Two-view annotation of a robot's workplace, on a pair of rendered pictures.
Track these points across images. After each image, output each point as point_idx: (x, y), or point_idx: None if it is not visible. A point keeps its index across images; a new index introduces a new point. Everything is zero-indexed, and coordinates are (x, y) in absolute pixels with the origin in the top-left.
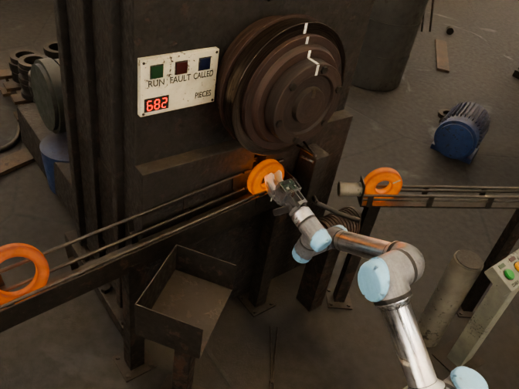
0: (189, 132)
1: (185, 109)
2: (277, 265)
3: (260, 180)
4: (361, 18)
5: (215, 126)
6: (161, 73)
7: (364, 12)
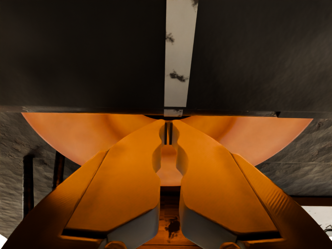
0: (328, 165)
1: (311, 192)
2: None
3: (238, 134)
4: (8, 228)
5: (268, 164)
6: (327, 232)
7: (6, 231)
